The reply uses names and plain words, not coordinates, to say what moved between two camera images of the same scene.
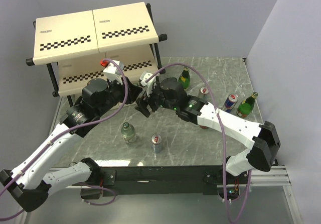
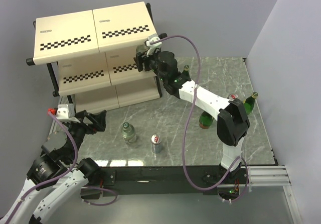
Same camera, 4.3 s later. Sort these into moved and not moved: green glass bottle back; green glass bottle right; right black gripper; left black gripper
Moved: right black gripper; left black gripper
Not moved: green glass bottle right; green glass bottle back
